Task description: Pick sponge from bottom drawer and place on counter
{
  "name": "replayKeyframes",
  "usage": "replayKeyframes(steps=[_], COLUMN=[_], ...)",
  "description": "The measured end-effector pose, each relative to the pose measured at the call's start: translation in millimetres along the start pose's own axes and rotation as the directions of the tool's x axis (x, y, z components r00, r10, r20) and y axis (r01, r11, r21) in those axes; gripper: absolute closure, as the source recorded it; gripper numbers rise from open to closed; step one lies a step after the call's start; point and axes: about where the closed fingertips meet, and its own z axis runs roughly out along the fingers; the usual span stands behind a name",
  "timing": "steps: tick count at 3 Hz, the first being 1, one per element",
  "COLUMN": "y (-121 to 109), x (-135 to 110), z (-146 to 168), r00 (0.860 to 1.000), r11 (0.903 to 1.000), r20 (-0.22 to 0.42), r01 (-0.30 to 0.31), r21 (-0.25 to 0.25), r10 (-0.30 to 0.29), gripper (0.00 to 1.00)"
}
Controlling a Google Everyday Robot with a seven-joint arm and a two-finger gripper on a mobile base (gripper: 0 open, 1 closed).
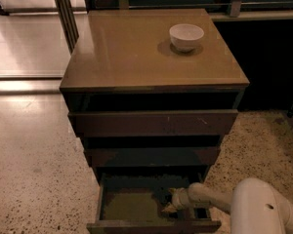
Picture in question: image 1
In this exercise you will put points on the top dark drawer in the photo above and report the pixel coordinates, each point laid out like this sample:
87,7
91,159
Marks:
153,123

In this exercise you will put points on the metal door frame post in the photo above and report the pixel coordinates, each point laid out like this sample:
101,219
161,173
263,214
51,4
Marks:
68,23

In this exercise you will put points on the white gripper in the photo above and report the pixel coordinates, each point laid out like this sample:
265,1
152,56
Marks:
178,199

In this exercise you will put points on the middle dark drawer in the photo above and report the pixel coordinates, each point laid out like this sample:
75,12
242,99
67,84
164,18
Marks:
152,157

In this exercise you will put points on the white ceramic bowl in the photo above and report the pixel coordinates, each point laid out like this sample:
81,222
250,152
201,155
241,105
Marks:
185,37

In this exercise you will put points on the open bottom drawer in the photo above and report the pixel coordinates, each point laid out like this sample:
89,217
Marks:
135,205

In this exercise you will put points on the brown drawer cabinet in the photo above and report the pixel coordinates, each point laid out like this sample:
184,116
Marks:
125,61

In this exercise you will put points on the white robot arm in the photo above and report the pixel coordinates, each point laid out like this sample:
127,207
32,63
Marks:
254,206

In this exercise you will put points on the dark drawer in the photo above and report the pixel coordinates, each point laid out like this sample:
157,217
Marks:
152,157
153,123

